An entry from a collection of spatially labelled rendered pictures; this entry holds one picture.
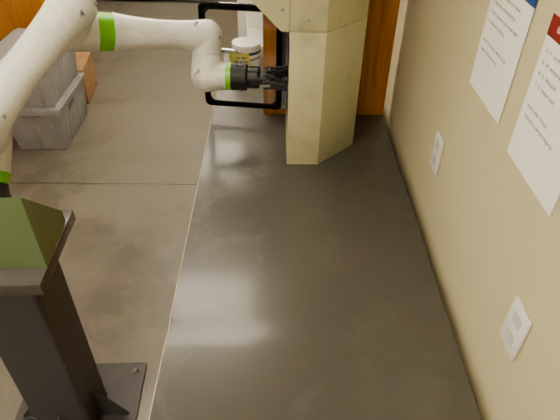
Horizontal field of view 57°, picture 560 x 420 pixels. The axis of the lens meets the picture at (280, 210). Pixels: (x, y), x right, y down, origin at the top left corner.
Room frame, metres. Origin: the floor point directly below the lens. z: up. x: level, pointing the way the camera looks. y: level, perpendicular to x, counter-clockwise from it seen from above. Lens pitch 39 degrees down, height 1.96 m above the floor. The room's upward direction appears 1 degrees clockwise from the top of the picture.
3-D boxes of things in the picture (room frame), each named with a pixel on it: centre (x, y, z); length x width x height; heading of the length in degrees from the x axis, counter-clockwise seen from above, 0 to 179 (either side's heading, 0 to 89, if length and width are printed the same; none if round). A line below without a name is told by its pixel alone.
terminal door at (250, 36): (1.85, 0.15, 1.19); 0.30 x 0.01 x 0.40; 83
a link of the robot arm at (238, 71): (1.66, 0.14, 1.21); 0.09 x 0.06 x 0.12; 179
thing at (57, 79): (3.32, 1.67, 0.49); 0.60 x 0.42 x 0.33; 1
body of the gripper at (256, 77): (1.66, 0.07, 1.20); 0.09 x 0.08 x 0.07; 89
